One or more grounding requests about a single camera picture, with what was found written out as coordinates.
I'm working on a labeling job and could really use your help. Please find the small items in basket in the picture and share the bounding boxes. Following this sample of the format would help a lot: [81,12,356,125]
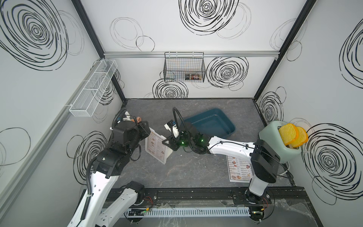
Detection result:
[185,74,203,80]

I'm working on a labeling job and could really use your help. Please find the black wire basket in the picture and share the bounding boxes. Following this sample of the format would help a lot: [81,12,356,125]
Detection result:
[163,57,206,83]

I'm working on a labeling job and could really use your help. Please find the aluminium wall rail left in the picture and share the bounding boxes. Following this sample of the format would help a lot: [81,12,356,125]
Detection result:
[1,72,89,217]

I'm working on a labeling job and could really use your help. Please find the black corner frame post right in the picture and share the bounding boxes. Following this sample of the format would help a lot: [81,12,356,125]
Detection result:
[253,0,317,101]

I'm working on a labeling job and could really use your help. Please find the white slotted cable duct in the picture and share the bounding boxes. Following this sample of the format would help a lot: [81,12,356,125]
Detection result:
[124,207,251,218]

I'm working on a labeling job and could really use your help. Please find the aluminium wall rail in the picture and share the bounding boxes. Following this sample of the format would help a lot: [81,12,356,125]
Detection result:
[104,51,280,59]
[1,72,89,217]

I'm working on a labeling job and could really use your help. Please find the white mesh wall shelf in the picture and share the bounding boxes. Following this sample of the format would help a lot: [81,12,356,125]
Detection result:
[70,59,117,117]

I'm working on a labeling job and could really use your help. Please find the white menu holder stand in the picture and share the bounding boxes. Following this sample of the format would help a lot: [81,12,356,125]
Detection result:
[145,127,173,165]

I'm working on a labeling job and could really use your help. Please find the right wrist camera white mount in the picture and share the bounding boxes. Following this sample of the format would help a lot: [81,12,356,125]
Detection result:
[164,120,179,138]

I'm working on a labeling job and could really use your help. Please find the yellow toast slice front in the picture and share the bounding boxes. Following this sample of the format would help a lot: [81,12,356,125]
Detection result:
[278,124,299,146]

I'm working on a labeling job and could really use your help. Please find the yellow toast slice back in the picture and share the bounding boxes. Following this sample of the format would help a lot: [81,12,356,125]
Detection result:
[288,126,308,148]

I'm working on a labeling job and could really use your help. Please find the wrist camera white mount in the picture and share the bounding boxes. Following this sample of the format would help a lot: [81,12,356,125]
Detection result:
[123,111,131,121]
[164,120,179,138]

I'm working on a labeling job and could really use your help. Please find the teal plastic tray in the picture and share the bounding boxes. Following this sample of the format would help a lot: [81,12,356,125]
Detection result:
[185,108,236,139]

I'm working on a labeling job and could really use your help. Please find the mint green toaster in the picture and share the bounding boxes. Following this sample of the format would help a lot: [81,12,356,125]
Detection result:
[259,121,302,164]

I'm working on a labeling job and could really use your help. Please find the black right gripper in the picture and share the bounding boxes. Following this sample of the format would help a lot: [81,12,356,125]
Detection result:
[161,133,195,151]

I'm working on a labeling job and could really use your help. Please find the black corner frame post left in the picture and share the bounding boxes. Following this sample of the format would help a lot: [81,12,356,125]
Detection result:
[71,0,128,105]

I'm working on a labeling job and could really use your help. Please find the yellow toast slice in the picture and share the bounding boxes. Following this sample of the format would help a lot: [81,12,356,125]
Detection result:
[278,124,299,146]
[288,126,308,148]

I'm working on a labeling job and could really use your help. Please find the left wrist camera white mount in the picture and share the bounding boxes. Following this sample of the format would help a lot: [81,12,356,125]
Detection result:
[123,111,131,121]

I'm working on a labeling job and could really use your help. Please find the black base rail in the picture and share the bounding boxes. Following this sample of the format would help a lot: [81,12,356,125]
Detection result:
[141,187,308,206]

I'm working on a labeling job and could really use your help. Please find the aluminium wall rail back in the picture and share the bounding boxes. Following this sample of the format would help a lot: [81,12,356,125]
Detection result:
[104,51,280,59]

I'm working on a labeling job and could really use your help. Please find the black corner frame post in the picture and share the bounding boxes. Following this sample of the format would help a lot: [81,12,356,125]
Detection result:
[253,0,317,101]
[71,0,128,105]

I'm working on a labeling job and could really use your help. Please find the orange ceramic mug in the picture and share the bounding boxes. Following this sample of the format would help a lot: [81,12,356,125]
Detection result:
[131,116,142,124]

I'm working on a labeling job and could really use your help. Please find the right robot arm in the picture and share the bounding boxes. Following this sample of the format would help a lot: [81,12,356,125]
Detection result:
[162,107,281,204]

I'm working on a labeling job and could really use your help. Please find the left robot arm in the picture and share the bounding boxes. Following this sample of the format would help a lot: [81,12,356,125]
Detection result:
[68,107,151,227]

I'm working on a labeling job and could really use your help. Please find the old dim sum menu sheet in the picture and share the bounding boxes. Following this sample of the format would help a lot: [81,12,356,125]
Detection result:
[227,156,253,183]

